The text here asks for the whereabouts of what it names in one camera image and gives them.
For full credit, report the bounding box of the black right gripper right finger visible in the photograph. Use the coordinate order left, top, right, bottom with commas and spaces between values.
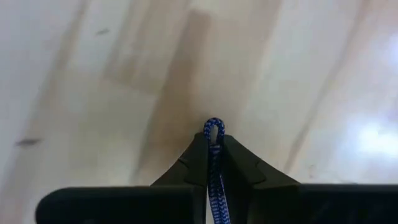
221, 134, 398, 224

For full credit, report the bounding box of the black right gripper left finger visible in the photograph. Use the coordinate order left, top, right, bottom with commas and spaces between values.
35, 133, 208, 224

